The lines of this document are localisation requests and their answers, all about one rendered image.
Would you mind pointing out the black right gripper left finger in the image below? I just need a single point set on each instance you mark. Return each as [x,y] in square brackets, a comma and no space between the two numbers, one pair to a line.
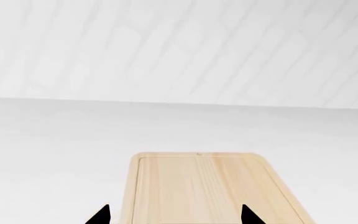
[101,217]

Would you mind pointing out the light wooden cutting board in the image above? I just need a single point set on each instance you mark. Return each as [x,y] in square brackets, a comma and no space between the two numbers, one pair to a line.
[197,186]

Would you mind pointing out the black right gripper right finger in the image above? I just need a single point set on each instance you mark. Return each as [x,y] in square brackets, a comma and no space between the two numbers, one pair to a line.
[249,216]

